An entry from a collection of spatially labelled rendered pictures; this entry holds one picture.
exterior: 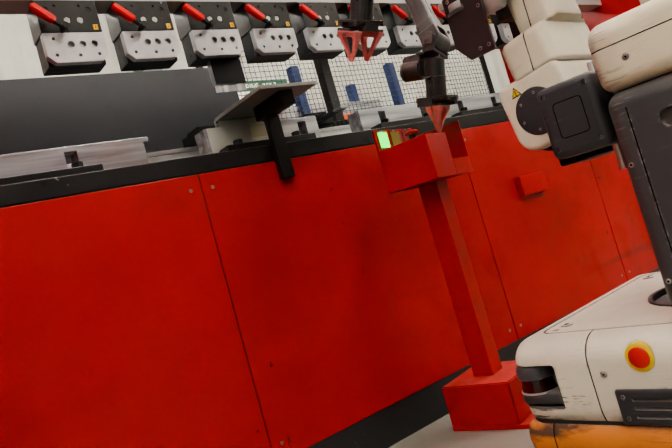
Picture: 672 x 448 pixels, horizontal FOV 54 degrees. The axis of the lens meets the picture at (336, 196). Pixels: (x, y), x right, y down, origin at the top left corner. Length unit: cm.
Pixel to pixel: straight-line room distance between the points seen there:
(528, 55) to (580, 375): 66
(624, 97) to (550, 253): 134
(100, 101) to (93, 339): 105
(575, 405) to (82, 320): 101
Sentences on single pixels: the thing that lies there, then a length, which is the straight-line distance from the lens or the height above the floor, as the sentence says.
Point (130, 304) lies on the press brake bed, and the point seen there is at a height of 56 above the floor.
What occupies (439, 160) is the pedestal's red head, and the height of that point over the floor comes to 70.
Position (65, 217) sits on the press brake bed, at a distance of 153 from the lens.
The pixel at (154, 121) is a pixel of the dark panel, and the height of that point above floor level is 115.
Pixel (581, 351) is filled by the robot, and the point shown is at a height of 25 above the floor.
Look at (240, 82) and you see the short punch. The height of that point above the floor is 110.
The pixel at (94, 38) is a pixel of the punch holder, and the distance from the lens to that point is 181.
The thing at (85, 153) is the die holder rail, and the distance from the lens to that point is 171.
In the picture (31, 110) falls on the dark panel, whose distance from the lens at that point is 228.
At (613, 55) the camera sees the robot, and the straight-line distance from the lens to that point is 123.
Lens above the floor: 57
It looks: 4 degrees up
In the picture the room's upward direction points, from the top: 16 degrees counter-clockwise
